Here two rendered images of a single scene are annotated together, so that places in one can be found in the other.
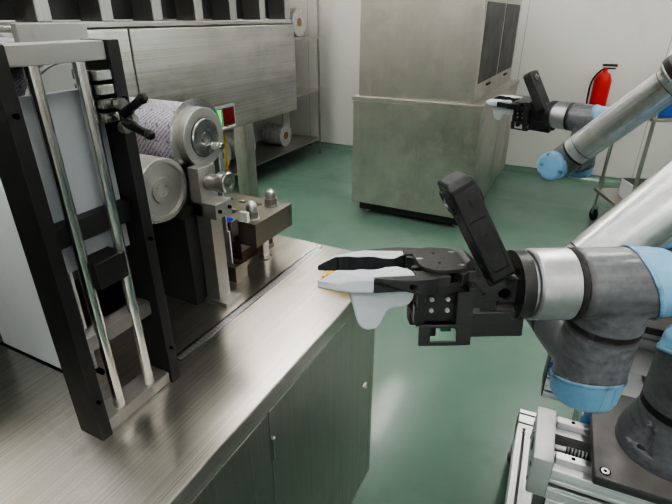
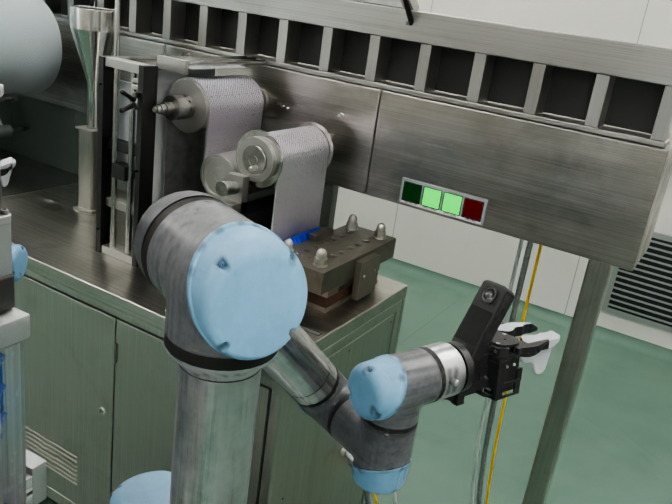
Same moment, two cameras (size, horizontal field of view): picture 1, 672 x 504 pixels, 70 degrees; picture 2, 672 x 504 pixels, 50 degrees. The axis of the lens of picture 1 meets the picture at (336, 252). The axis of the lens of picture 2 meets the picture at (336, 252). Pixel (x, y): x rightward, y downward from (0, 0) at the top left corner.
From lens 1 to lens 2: 1.96 m
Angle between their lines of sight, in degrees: 83
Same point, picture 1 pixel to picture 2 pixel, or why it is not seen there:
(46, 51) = (117, 63)
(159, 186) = (215, 172)
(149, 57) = (393, 117)
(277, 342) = (153, 296)
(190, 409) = (103, 268)
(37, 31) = (164, 60)
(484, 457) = not seen: outside the picture
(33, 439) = not seen: hidden behind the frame
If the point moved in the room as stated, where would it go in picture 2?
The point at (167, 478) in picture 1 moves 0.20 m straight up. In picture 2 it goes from (55, 261) to (55, 190)
